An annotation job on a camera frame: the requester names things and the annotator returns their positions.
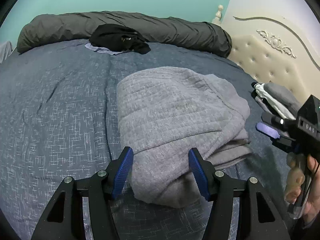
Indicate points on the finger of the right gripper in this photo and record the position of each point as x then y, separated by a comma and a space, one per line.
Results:
267, 130
278, 123

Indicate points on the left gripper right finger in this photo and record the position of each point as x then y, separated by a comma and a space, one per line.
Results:
258, 216

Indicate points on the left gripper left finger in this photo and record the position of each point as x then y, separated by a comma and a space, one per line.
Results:
63, 215

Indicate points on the grey fleece garment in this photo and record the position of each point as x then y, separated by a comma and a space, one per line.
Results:
163, 113

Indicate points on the person's right hand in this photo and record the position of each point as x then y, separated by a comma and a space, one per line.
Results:
302, 187

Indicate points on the folded grey garment stack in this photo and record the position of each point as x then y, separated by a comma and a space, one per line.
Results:
284, 96

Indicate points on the black and white garment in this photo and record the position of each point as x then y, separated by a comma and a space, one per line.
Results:
269, 103

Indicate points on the cream tufted headboard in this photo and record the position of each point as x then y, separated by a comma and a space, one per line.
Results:
275, 41

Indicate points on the dark grey rolled duvet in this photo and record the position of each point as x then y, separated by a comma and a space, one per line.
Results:
49, 28

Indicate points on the light blue cloth piece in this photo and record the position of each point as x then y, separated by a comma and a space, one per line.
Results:
103, 50

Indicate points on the black clothing item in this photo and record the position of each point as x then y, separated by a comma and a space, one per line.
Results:
118, 38

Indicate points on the light grey sheet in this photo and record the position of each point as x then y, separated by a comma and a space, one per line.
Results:
5, 50

